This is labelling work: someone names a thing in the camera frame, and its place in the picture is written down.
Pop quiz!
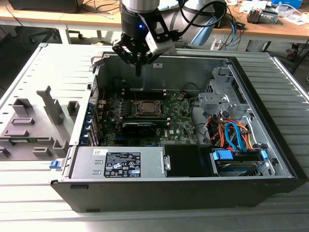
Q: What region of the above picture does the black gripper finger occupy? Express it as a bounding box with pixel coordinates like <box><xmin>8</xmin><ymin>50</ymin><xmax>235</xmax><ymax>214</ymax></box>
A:
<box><xmin>139</xmin><ymin>47</ymin><xmax>160</xmax><ymax>77</ymax></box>
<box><xmin>112</xmin><ymin>36</ymin><xmax>140</xmax><ymax>77</ymax></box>

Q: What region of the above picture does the silver CPU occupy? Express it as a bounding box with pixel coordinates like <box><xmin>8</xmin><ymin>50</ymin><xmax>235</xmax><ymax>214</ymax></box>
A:
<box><xmin>141</xmin><ymin>101</ymin><xmax>156</xmax><ymax>113</ymax></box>

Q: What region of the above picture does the metal socket cover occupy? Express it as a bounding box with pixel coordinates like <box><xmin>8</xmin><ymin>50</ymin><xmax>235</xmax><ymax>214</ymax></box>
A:
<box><xmin>135</xmin><ymin>100</ymin><xmax>165</xmax><ymax>116</ymax></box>

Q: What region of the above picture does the CPU socket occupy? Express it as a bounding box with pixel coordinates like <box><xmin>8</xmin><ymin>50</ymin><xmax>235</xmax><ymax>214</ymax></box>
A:
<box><xmin>131</xmin><ymin>96</ymin><xmax>167</xmax><ymax>116</ymax></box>

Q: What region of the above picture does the CPU cooler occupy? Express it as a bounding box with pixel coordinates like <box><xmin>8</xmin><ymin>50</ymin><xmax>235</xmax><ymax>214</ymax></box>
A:
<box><xmin>246</xmin><ymin>6</ymin><xmax>265</xmax><ymax>24</ymax></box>

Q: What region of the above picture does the green motherboard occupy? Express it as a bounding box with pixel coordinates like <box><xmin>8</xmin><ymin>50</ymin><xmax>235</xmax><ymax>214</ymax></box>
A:
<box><xmin>96</xmin><ymin>89</ymin><xmax>201</xmax><ymax>148</ymax></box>

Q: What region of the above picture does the black graphics card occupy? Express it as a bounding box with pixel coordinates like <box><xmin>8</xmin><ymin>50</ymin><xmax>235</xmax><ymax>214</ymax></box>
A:
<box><xmin>120</xmin><ymin>121</ymin><xmax>157</xmax><ymax>139</ymax></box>

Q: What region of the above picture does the wooden desk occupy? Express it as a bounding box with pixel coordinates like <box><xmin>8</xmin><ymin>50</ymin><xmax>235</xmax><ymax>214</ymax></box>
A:
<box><xmin>212</xmin><ymin>0</ymin><xmax>309</xmax><ymax>53</ymax></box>
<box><xmin>0</xmin><ymin>0</ymin><xmax>124</xmax><ymax>46</ymax></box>

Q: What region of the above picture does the silver metal drive cage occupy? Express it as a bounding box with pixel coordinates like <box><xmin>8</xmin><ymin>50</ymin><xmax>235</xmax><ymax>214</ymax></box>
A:
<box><xmin>197</xmin><ymin>66</ymin><xmax>256</xmax><ymax>121</ymax></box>

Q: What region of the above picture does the black speaker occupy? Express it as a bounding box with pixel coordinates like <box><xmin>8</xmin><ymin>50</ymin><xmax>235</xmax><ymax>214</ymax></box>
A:
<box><xmin>213</xmin><ymin>0</ymin><xmax>227</xmax><ymax>29</ymax></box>

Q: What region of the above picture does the black monitor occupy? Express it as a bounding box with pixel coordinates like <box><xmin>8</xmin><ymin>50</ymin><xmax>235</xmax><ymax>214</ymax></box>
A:
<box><xmin>8</xmin><ymin>0</ymin><xmax>80</xmax><ymax>14</ymax></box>

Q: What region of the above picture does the grey parts rack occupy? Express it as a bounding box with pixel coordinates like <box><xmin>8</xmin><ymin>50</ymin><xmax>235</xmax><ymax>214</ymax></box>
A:
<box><xmin>0</xmin><ymin>85</ymin><xmax>80</xmax><ymax>161</ymax></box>

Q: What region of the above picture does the grey power supply unit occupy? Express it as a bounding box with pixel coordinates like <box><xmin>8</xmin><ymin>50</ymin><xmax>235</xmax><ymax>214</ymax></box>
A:
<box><xmin>70</xmin><ymin>146</ymin><xmax>167</xmax><ymax>179</ymax></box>

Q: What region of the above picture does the hard disk in blue carrier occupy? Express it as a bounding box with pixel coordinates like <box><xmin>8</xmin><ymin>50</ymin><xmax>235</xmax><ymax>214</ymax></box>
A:
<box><xmin>209</xmin><ymin>147</ymin><xmax>269</xmax><ymax>177</ymax></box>

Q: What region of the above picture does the small metal box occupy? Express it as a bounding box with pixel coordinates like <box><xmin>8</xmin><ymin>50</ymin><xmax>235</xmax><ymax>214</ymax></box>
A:
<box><xmin>262</xmin><ymin>8</ymin><xmax>282</xmax><ymax>25</ymax></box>

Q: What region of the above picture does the green RAM stick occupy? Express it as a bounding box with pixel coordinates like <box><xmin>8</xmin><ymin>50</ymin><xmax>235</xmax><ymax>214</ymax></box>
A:
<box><xmin>8</xmin><ymin>137</ymin><xmax>53</xmax><ymax>144</ymax></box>

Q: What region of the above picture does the black PC case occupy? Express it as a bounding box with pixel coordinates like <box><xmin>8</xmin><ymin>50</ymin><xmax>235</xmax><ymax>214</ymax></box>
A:
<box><xmin>49</xmin><ymin>49</ymin><xmax>302</xmax><ymax>213</ymax></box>

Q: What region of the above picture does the blue box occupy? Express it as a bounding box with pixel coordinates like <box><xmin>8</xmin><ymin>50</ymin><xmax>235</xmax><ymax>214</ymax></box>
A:
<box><xmin>271</xmin><ymin>0</ymin><xmax>302</xmax><ymax>7</ymax></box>

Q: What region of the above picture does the white wrist camera on bracket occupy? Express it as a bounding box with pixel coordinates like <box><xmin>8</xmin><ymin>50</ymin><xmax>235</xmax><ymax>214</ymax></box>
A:
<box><xmin>144</xmin><ymin>13</ymin><xmax>181</xmax><ymax>58</ymax></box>

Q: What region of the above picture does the black camera cable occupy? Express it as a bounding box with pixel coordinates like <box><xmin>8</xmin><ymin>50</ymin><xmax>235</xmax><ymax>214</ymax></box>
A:
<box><xmin>177</xmin><ymin>0</ymin><xmax>224</xmax><ymax>37</ymax></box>

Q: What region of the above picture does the blue network cable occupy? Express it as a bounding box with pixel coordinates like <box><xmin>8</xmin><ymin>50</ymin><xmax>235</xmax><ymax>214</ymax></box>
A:
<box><xmin>229</xmin><ymin>18</ymin><xmax>239</xmax><ymax>49</ymax></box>

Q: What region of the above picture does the blue flat wire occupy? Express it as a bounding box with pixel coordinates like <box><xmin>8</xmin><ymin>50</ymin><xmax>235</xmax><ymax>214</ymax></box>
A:
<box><xmin>224</xmin><ymin>122</ymin><xmax>248</xmax><ymax>153</ymax></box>

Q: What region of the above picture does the orange wire bundle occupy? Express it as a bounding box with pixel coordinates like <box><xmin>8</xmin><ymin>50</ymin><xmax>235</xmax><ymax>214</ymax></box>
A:
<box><xmin>206</xmin><ymin>116</ymin><xmax>256</xmax><ymax>152</ymax></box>

